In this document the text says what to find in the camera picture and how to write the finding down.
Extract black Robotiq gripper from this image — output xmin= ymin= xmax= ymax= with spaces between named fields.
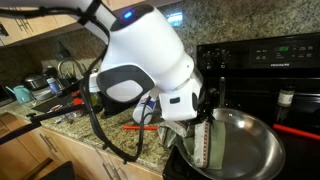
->
xmin=194 ymin=87 xmax=218 ymax=127

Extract green patterned kitchen towel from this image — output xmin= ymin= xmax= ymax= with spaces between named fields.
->
xmin=157 ymin=118 xmax=228 ymax=170

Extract silver frying pan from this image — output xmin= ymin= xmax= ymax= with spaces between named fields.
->
xmin=176 ymin=77 xmax=287 ymax=180

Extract black electric stove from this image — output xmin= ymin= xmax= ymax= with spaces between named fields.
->
xmin=163 ymin=32 xmax=320 ymax=180

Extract white Lysol wipes canister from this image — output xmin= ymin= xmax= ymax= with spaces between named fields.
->
xmin=132 ymin=94 xmax=158 ymax=125

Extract red spatula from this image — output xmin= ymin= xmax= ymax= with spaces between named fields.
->
xmin=122 ymin=124 xmax=159 ymax=131

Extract small spice jar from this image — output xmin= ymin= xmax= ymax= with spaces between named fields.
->
xmin=277 ymin=87 xmax=296 ymax=108

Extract green glass jar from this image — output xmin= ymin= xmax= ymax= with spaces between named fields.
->
xmin=89 ymin=92 xmax=102 ymax=108

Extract white round container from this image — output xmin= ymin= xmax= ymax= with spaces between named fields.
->
xmin=87 ymin=71 xmax=103 ymax=94

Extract orange small object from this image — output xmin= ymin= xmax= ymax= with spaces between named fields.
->
xmin=71 ymin=89 xmax=84 ymax=107

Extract silver sink faucet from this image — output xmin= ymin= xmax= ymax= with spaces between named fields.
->
xmin=57 ymin=58 xmax=86 ymax=81

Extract black counter mat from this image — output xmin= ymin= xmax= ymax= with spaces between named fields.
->
xmin=31 ymin=94 xmax=74 ymax=114

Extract silver cooking pot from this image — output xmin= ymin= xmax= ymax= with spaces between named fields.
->
xmin=23 ymin=73 xmax=50 ymax=92

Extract wooden upper cabinets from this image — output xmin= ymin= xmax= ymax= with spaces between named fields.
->
xmin=0 ymin=0 xmax=113 ymax=48

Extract wooden cabinets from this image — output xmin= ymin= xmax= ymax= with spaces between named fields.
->
xmin=0 ymin=0 xmax=113 ymax=48
xmin=0 ymin=111 xmax=164 ymax=180

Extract wooden lower cabinets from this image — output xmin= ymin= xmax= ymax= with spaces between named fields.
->
xmin=0 ymin=111 xmax=164 ymax=180

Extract red utensil handle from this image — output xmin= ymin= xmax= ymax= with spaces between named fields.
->
xmin=273 ymin=123 xmax=320 ymax=141

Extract black cable bundle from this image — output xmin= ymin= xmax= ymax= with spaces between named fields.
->
xmin=0 ymin=6 xmax=158 ymax=164

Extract black bar camera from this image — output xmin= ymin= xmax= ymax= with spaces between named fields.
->
xmin=59 ymin=79 xmax=84 ymax=98

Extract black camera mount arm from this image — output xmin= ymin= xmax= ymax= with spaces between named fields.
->
xmin=0 ymin=103 xmax=86 ymax=146

